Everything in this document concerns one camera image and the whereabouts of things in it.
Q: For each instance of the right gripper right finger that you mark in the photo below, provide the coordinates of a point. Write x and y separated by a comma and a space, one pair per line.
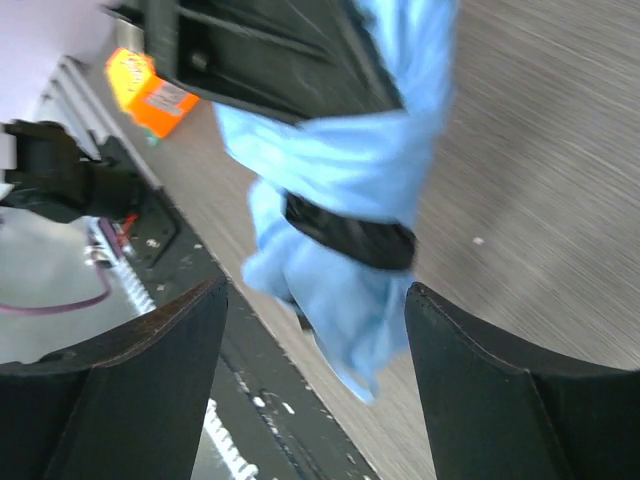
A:
499, 407

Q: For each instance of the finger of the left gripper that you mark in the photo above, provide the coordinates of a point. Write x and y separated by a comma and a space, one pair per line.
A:
288, 60

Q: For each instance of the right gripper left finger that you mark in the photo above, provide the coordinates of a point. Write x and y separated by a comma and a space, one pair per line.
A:
127, 404

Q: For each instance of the light blue folding umbrella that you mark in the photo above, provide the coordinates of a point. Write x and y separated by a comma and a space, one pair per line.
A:
316, 181

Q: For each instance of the orange yellow sponge box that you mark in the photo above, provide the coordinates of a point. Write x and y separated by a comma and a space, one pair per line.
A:
152, 103

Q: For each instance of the white slotted cable duct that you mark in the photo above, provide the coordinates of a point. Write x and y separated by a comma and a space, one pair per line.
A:
217, 456

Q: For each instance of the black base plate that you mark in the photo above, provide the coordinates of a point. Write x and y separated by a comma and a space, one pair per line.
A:
276, 419

